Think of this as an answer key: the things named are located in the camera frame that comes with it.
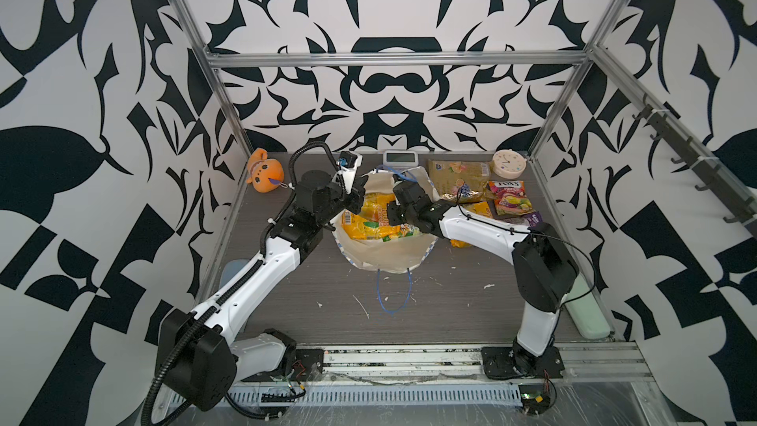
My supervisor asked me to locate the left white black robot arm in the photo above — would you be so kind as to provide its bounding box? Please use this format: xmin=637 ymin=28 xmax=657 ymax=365
xmin=141 ymin=169 xmax=369 ymax=425

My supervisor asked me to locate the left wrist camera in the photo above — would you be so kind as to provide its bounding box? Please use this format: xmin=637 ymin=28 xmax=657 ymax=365
xmin=337 ymin=151 xmax=363 ymax=193

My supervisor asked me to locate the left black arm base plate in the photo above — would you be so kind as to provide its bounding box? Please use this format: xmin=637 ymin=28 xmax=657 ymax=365
xmin=242 ymin=348 xmax=324 ymax=383

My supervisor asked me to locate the pink round timer clock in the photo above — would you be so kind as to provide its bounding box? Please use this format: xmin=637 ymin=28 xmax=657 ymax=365
xmin=492 ymin=149 xmax=528 ymax=179

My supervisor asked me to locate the white digital scale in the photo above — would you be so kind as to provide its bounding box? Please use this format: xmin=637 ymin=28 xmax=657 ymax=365
xmin=382 ymin=150 xmax=419 ymax=170

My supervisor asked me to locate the blue grey block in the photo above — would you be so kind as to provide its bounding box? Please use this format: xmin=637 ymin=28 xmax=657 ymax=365
xmin=219 ymin=260 xmax=250 ymax=288

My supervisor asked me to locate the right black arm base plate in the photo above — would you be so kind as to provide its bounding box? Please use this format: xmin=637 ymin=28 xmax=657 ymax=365
xmin=481 ymin=344 xmax=565 ymax=381

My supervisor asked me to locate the grey wall hook rack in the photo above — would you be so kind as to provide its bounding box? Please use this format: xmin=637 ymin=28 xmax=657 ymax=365
xmin=632 ymin=94 xmax=756 ymax=238

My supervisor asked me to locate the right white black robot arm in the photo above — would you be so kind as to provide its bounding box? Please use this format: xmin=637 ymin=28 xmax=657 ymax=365
xmin=388 ymin=181 xmax=580 ymax=363

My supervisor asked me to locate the gold snack packet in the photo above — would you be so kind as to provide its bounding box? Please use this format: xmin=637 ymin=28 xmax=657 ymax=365
xmin=427 ymin=160 xmax=491 ymax=204

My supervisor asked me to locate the Fox's fruits candy packet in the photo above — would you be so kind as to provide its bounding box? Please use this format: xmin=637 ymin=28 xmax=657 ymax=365
xmin=488 ymin=181 xmax=534 ymax=216

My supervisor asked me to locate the orange plush toy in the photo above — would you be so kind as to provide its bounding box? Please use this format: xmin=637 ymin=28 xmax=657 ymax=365
xmin=246 ymin=148 xmax=285 ymax=193

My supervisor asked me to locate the black corrugated cable conduit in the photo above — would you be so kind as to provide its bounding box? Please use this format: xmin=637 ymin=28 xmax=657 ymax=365
xmin=140 ymin=140 xmax=338 ymax=426

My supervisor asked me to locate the green sponge block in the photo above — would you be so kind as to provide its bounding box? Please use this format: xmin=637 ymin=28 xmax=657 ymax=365
xmin=564 ymin=274 xmax=611 ymax=340

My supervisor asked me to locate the blue checkered paper bag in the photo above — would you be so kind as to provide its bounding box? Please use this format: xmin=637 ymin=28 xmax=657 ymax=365
xmin=330 ymin=164 xmax=442 ymax=316

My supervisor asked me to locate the yellow snack packet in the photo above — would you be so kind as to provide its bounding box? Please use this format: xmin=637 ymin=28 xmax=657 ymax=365
xmin=451 ymin=200 xmax=493 ymax=249
xmin=341 ymin=193 xmax=421 ymax=243

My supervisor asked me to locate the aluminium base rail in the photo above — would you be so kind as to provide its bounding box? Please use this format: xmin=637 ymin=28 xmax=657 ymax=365
xmin=147 ymin=339 xmax=658 ymax=409

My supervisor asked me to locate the purple snack packet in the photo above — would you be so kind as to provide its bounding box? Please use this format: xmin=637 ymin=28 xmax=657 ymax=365
xmin=522 ymin=211 xmax=543 ymax=227

